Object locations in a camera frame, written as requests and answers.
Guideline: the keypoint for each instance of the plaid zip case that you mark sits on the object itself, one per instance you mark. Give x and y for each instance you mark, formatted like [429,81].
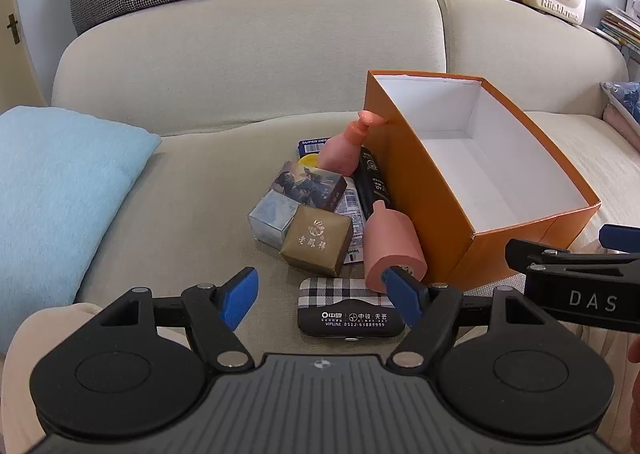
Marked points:
[340,295]

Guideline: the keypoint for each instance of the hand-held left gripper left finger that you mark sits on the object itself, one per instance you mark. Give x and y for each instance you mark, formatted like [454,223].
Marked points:
[241,298]

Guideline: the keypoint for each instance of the translucent silver box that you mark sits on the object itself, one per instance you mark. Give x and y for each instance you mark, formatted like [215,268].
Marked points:
[270,219]

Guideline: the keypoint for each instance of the white barcode sachet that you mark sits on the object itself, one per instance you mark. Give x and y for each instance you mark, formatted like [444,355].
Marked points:
[352,209]

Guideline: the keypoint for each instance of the picture printed box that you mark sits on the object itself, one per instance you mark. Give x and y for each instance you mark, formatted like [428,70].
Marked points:
[310,184]

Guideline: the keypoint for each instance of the pink capless bottle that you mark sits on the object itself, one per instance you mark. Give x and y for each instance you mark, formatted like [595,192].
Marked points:
[392,244]

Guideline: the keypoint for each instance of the pink pump bottle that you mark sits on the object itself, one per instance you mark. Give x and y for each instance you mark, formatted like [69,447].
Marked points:
[340,154]

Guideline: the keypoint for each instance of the person's right hand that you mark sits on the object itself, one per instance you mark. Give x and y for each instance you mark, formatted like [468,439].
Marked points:
[636,350]

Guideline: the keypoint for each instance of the orange cardboard box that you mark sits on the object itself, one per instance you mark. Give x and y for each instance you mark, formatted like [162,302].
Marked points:
[430,184]

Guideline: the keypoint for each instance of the black tube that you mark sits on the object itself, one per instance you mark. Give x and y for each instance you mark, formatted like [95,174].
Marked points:
[372,184]

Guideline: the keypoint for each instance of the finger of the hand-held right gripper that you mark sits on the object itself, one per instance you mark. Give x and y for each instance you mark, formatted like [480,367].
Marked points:
[620,238]
[575,258]

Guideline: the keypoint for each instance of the blue packet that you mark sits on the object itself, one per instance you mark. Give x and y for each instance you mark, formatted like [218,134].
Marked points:
[312,144]

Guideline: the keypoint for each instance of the stack of books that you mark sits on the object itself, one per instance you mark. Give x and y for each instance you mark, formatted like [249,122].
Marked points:
[620,29]

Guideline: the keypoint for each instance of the blue printed pillow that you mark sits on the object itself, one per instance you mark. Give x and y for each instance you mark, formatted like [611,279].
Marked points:
[625,101]

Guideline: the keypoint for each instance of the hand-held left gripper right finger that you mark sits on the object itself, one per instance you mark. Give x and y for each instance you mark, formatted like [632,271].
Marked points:
[402,295]

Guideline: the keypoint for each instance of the yellow tape measure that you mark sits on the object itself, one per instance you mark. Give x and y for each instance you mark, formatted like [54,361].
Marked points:
[308,161]

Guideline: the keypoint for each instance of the pink cushion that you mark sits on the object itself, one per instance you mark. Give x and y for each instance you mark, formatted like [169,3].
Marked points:
[622,131]

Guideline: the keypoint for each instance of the gold brown box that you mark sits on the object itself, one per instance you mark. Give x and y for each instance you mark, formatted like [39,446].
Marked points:
[315,239]

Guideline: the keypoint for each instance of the beige sofa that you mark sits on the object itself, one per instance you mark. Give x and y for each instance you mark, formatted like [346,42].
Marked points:
[250,59]

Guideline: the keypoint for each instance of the light blue blanket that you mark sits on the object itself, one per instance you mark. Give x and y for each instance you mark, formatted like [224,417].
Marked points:
[60,194]

